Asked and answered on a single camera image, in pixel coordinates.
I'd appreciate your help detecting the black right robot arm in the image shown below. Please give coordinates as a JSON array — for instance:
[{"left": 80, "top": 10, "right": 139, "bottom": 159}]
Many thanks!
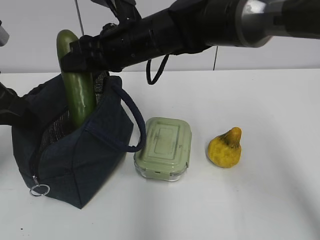
[{"left": 60, "top": 0, "right": 320, "bottom": 73}]

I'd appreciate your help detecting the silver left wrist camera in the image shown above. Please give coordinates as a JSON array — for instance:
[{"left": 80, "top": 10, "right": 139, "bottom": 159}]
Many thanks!
[{"left": 0, "top": 21, "right": 10, "bottom": 47}]

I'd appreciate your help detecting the green lid glass container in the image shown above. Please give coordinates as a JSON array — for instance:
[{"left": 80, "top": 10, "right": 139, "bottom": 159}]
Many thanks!
[{"left": 134, "top": 117, "right": 192, "bottom": 182}]

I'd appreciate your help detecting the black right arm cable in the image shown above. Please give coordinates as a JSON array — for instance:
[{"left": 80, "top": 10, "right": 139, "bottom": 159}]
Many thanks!
[{"left": 145, "top": 53, "right": 170, "bottom": 85}]

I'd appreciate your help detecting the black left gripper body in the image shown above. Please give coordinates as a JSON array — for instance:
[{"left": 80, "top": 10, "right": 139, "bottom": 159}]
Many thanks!
[{"left": 0, "top": 83, "right": 43, "bottom": 125}]

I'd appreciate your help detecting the yellow gourd squash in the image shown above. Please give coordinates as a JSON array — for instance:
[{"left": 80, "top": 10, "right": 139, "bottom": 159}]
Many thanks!
[{"left": 207, "top": 127, "right": 242, "bottom": 168}]

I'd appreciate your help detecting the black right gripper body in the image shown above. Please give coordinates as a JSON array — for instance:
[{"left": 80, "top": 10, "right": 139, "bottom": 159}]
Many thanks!
[{"left": 60, "top": 23, "right": 155, "bottom": 73}]

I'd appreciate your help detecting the dark blue lunch bag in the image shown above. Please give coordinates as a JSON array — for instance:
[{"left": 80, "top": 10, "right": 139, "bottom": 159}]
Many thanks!
[{"left": 11, "top": 72, "right": 147, "bottom": 209}]

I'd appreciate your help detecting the green cucumber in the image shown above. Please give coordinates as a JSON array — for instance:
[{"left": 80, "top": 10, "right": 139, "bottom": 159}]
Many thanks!
[{"left": 56, "top": 29, "right": 97, "bottom": 128}]

